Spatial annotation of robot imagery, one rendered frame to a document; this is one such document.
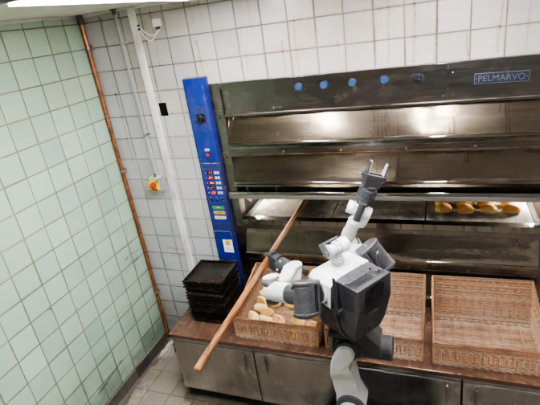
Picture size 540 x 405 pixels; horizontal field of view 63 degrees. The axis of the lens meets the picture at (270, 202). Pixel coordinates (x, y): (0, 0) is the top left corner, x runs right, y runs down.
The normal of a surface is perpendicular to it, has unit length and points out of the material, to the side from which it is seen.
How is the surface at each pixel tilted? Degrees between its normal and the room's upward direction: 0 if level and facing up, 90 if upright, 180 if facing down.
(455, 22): 90
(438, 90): 90
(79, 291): 90
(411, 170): 70
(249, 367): 90
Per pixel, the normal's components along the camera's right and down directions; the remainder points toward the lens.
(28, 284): 0.93, 0.01
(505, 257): -0.36, 0.07
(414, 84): -0.33, 0.41
